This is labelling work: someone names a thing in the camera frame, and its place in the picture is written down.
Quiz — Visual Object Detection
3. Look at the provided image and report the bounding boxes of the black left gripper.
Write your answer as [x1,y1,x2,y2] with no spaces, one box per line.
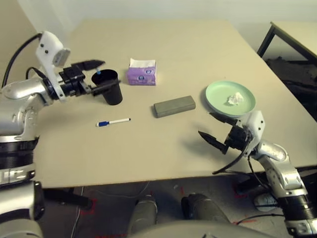
[58,59,121,98]

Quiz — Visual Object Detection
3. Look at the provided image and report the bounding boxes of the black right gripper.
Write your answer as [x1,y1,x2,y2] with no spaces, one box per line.
[197,112,253,155]

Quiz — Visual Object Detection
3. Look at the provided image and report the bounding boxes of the white tissue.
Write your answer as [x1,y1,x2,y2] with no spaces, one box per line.
[224,92,245,106]

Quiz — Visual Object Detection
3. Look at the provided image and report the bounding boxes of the light green plate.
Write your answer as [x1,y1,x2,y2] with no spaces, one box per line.
[205,80,256,116]

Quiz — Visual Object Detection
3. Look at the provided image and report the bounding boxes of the grey glasses case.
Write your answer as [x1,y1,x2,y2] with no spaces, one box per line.
[153,95,196,119]

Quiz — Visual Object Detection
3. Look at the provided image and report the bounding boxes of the light blue plate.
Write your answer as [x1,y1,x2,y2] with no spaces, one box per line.
[205,104,251,119]

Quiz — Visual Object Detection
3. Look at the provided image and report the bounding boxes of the black plastic cup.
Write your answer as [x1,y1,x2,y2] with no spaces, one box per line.
[91,69,124,106]

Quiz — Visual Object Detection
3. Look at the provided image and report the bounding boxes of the purple tissue pack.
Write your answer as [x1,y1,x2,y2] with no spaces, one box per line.
[125,58,157,87]

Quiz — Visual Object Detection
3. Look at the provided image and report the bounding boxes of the white marker blue cap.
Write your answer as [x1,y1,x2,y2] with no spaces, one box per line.
[96,118,131,127]

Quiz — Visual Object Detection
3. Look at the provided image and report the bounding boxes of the black table leg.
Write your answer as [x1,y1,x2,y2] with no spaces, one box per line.
[235,168,317,196]
[42,187,96,209]

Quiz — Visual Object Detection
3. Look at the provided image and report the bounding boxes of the grey robot right leg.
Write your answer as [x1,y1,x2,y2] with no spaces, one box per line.
[181,193,228,223]

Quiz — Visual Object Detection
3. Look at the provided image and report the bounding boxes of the grey robot leg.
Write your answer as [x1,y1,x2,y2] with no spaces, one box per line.
[181,193,228,223]
[127,195,158,234]

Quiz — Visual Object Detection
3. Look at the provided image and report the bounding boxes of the white sneaker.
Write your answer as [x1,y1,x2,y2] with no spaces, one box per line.
[255,192,278,212]

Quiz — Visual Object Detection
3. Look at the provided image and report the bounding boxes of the grey robot torso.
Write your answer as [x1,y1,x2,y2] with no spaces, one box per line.
[128,220,275,238]

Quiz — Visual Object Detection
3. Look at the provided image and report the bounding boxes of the grey robot left leg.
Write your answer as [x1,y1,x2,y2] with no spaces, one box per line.
[127,195,158,234]

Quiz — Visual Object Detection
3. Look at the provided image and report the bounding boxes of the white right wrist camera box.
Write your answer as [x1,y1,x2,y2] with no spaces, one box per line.
[239,110,266,154]

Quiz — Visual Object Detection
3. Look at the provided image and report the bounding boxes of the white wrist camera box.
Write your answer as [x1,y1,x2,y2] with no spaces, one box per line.
[35,31,71,102]
[239,110,266,154]

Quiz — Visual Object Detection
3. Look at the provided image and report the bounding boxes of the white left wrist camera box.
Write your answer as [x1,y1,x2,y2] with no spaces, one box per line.
[35,31,71,102]

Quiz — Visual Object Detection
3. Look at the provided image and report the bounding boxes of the black left wrist camera cable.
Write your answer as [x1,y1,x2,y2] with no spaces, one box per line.
[1,33,45,87]

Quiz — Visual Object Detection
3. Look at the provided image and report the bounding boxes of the black floor cable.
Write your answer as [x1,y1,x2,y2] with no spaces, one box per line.
[232,213,285,225]

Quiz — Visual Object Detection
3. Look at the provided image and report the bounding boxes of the white floor cable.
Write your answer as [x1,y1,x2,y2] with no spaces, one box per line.
[94,182,151,198]

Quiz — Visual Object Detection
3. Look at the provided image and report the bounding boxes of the beige side table black frame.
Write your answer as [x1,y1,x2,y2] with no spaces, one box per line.
[257,21,317,62]

